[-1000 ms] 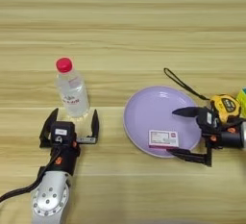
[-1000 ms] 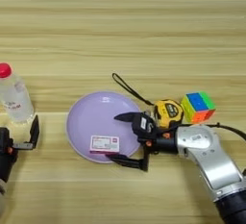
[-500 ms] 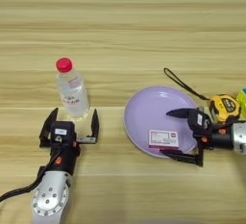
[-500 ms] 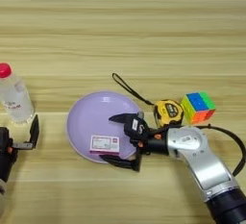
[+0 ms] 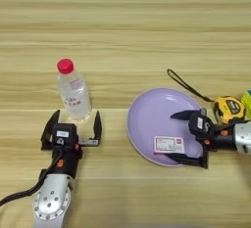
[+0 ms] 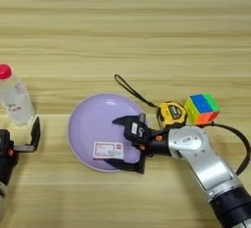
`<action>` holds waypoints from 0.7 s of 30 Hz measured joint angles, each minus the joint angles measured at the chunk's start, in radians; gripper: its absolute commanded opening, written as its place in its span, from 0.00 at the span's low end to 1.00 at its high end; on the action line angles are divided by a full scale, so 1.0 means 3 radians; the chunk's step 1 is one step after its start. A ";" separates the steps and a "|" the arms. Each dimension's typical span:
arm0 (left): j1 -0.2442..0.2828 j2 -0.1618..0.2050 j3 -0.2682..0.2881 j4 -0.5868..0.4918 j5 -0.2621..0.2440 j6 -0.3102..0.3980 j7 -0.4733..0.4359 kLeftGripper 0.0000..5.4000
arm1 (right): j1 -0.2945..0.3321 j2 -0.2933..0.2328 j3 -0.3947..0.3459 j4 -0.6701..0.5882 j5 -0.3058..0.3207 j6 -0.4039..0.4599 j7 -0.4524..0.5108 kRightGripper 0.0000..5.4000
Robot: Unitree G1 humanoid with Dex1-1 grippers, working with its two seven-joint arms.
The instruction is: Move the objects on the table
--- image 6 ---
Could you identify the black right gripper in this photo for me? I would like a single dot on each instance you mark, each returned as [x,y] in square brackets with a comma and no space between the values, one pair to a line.
[160,144]

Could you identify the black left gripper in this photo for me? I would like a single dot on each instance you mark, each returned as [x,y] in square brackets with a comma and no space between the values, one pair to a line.
[6,166]

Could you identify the white and pink card box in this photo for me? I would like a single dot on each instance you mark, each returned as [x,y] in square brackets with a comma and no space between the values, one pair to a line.
[108,150]

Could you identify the lilac round plate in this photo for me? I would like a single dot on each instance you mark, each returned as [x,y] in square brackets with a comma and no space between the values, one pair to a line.
[91,124]

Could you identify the yellow black tape measure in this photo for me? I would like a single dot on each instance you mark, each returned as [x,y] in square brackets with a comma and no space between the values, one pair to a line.
[170,114]

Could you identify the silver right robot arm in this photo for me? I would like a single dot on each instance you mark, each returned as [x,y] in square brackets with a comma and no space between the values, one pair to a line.
[209,166]

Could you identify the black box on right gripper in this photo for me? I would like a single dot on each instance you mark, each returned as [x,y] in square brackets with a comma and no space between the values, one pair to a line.
[135,129]

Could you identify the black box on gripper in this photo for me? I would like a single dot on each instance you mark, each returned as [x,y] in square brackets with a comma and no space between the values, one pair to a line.
[135,129]
[3,139]

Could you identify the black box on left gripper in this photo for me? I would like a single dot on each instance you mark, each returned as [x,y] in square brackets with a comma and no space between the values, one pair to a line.
[3,139]

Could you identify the clear bottle with red cap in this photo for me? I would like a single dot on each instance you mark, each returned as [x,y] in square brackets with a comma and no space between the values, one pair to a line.
[14,101]

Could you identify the multicoloured puzzle cube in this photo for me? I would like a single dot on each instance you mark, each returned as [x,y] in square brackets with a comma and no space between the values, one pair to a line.
[202,108]

